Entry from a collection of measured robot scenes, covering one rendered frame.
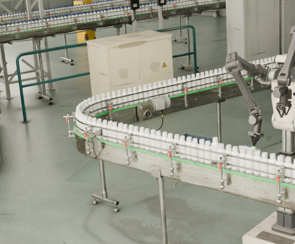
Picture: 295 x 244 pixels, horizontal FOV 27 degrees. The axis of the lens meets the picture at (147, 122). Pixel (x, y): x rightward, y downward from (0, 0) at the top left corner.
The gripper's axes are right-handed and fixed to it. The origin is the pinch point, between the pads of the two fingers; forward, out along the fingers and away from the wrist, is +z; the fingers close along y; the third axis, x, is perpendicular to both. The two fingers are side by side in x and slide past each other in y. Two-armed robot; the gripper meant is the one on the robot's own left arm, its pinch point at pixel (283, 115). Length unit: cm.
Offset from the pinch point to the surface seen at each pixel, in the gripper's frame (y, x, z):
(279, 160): -16.5, -5.8, 25.7
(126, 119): 65, 208, 51
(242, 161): -17.2, 23.1, 32.5
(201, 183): -20, 56, 55
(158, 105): 87, 183, 39
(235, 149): -16.3, 28.5, 24.8
